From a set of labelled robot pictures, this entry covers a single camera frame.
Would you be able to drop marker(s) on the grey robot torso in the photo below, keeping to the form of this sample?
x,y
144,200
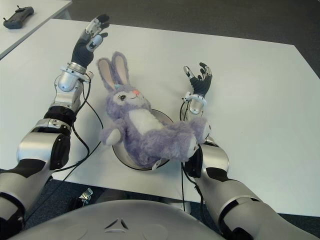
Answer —
x,y
87,225

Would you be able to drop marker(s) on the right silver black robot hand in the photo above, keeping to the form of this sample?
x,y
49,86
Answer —
x,y
201,83

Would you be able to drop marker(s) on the black controller with antennas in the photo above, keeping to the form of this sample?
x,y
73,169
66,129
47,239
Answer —
x,y
17,17

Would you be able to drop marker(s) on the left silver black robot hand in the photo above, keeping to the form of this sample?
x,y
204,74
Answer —
x,y
83,51

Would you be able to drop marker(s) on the white plate with black rim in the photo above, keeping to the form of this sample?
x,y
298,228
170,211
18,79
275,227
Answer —
x,y
130,160

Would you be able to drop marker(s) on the metal clamp under table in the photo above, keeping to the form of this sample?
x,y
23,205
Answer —
x,y
86,195

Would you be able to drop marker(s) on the white side table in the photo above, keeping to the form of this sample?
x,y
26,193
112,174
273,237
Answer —
x,y
37,15

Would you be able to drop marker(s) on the purple plush rabbit doll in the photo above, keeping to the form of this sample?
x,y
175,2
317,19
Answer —
x,y
145,127

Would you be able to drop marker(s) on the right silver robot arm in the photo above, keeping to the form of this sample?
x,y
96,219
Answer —
x,y
217,165

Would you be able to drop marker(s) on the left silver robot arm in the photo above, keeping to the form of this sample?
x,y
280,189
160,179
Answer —
x,y
47,130

